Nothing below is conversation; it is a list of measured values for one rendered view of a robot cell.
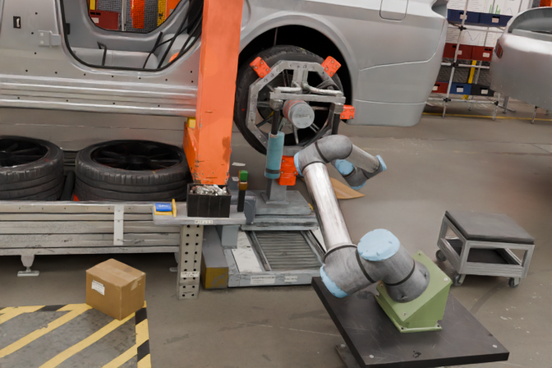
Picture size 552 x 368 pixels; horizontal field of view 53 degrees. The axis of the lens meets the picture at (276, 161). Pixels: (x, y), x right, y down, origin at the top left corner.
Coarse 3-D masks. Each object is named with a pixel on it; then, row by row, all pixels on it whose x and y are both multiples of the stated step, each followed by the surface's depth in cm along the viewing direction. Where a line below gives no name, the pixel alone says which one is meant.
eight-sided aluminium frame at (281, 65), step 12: (276, 72) 304; (324, 72) 311; (252, 84) 308; (264, 84) 305; (252, 96) 306; (252, 108) 308; (252, 120) 311; (252, 132) 312; (324, 132) 325; (264, 144) 317
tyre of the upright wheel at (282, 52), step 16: (272, 48) 323; (288, 48) 315; (272, 64) 311; (320, 64) 318; (240, 80) 316; (336, 80) 324; (240, 96) 313; (240, 112) 315; (240, 128) 320; (256, 144) 324
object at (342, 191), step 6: (330, 180) 463; (336, 180) 464; (336, 186) 450; (342, 186) 452; (336, 192) 437; (342, 192) 438; (348, 192) 440; (354, 192) 442; (342, 198) 424; (348, 198) 427
